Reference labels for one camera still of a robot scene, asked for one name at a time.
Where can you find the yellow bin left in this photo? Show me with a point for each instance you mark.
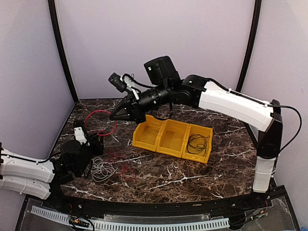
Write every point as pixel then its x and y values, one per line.
pixel 147 134

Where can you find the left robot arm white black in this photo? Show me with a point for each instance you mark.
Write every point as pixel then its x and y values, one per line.
pixel 41 178

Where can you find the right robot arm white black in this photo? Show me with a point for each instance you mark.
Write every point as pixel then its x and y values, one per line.
pixel 200 92

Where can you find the left black frame post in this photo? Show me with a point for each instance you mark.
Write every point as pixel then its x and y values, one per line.
pixel 60 49

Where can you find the right black frame post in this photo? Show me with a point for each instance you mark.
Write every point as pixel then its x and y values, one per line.
pixel 250 45

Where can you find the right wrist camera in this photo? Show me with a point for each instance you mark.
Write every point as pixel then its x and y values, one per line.
pixel 124 83

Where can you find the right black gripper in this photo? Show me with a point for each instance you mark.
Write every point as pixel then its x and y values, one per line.
pixel 136 112

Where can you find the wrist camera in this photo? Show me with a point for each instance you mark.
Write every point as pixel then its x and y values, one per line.
pixel 80 132
pixel 124 83

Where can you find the black front rail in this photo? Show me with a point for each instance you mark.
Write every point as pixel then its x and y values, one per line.
pixel 227 207

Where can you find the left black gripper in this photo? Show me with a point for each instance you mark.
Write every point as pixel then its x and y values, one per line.
pixel 98 147

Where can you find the yellow bin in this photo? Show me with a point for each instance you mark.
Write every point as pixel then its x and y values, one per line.
pixel 147 134
pixel 172 139
pixel 198 144

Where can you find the white slotted cable duct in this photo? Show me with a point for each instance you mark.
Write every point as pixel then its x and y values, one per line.
pixel 107 224

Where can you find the black frame post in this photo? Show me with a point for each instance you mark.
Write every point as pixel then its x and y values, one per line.
pixel 60 49
pixel 250 45

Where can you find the yellow bin middle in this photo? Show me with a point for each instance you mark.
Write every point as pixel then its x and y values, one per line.
pixel 172 139

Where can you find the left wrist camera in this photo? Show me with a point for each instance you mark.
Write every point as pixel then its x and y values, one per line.
pixel 80 132

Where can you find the yellow bin right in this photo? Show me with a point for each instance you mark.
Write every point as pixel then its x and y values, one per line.
pixel 198 144

